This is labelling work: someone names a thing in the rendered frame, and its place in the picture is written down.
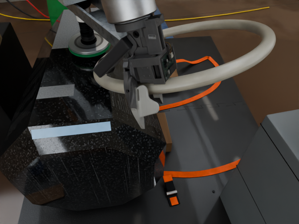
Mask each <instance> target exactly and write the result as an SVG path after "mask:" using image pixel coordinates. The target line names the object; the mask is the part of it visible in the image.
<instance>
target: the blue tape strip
mask: <svg viewBox="0 0 299 224"><path fill-rule="evenodd" d="M104 131H111V125H110V121H109V122H100V123H92V124H80V125H72V126H63V127H55V128H43V129H34V130H31V133H32V139H40V138H48V137H56V136H68V135H76V134H84V133H92V132H104Z"/></svg>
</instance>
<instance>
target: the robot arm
mask: <svg viewBox="0 0 299 224"><path fill-rule="evenodd" d="M101 3H102V6H103V9H104V12H105V16H106V19H107V22H108V23H109V24H114V26H115V29H116V32H127V35H126V36H125V37H123V38H121V39H120V40H119V41H118V42H117V43H116V44H115V45H114V47H113V48H112V49H111V50H110V51H109V52H108V53H107V54H106V55H105V56H104V57H102V58H101V59H100V60H99V61H98V64H97V65H96V66H95V67H94V69H93V71H94V72H95V73H96V75H97V76H98V77H99V78H101V77H103V76H104V75H105V74H110V73H112V72H113V71H114V69H115V66H116V65H118V64H119V63H120V62H121V61H122V60H123V61H124V62H123V70H124V71H123V75H124V91H125V96H126V99H127V102H128V105H129V107H130V108H131V111H132V113H133V115H134V117H135V119H136V121H137V122H138V124H139V126H140V127H141V129H145V119H144V116H148V115H152V114H155V113H158V111H159V104H158V103H157V102H159V103H160V104H163V97H162V94H154V95H153V96H154V99H155V100H156V101H157V102H156V101H154V100H152V99H150V98H149V94H148V89H147V87H146V86H144V85H139V86H138V85H137V84H140V83H149V84H166V81H167V80H168V79H169V77H170V76H171V75H172V74H173V72H174V71H175V70H176V69H177V62H176V58H175V53H174V47H173V44H170V43H169V42H165V40H164V35H163V31H162V25H161V24H162V23H163V22H165V20H164V16H163V14H158V15H153V13H154V12H155V11H156V10H157V6H156V2H155V0H101ZM166 43H168V44H166Z"/></svg>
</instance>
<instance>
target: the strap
mask: <svg viewBox="0 0 299 224"><path fill-rule="evenodd" d="M207 59H208V60H209V61H211V62H212V63H213V64H214V66H215V67H217V66H219V65H218V64H217V63H216V62H215V61H214V60H213V59H212V58H211V57H210V56H209V57H208V56H205V57H203V58H201V59H199V60H196V61H187V60H184V59H178V60H176V62H177V63H179V62H188V63H191V64H197V63H200V62H202V61H204V60H207ZM220 83H221V81H219V82H217V83H215V84H214V85H213V86H212V87H211V88H209V89H208V90H206V91H204V92H202V93H200V94H198V95H196V96H194V97H191V98H189V99H186V100H183V101H180V102H177V103H173V104H168V105H164V106H160V107H159V111H160V110H164V109H169V108H174V107H177V106H181V105H184V104H187V103H190V102H192V101H195V100H197V99H200V98H202V97H204V96H206V95H208V94H209V93H211V92H212V91H214V90H215V89H216V88H217V87H218V86H219V85H220ZM239 161H240V159H239V160H237V161H235V162H232V163H229V164H226V165H223V166H220V167H217V168H212V169H207V170H202V171H194V172H175V171H164V176H165V175H169V174H171V176H172V177H181V178H192V177H202V176H210V175H214V174H218V173H222V172H225V171H228V170H231V169H234V168H236V165H238V163H239Z"/></svg>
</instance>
